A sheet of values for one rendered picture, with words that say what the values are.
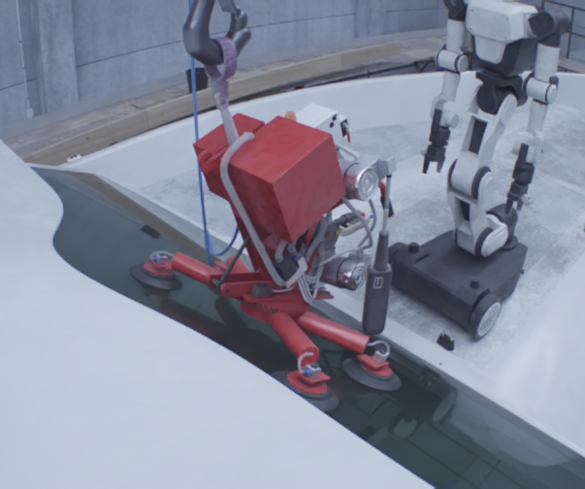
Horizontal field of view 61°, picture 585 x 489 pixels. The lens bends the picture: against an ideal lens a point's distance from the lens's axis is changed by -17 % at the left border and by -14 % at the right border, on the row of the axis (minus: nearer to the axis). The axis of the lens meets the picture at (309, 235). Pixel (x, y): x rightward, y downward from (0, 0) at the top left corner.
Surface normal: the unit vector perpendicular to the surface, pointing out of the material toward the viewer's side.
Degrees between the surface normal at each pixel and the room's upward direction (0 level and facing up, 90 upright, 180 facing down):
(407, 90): 90
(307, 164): 90
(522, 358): 8
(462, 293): 45
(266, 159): 20
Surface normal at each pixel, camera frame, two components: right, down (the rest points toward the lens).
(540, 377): 0.25, -0.69
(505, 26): -0.76, 0.32
